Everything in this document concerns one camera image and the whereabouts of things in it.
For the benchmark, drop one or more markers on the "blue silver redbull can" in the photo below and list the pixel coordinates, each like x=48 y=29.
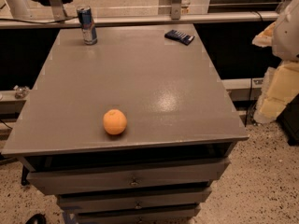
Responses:
x=85 y=18

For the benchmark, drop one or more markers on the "grey drawer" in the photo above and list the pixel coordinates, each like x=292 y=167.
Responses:
x=135 y=200
x=130 y=216
x=128 y=176

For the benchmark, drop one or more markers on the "grey metal ledge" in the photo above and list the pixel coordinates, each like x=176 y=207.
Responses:
x=244 y=89

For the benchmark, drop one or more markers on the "top grey drawer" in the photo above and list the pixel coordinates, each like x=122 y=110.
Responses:
x=128 y=176

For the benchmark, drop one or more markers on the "middle grey drawer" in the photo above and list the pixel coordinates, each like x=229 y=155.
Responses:
x=135 y=200

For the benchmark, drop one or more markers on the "orange fruit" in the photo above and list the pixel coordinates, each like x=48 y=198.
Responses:
x=114 y=122

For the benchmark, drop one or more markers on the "grey drawer cabinet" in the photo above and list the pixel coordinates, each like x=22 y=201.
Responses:
x=132 y=129

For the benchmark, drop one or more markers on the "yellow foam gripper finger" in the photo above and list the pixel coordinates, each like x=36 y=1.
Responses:
x=281 y=84

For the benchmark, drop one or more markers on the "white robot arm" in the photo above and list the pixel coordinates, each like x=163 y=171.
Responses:
x=290 y=14

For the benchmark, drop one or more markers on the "bottom grey drawer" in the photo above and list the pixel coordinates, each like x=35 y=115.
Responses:
x=130 y=216

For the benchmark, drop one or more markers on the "crumpled clear plastic piece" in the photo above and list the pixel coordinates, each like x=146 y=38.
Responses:
x=21 y=92

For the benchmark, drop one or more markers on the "metal railing bar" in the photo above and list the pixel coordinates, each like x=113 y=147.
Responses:
x=144 y=20

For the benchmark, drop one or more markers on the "dark blue rxbar wrapper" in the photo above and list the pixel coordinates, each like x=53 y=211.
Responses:
x=179 y=37

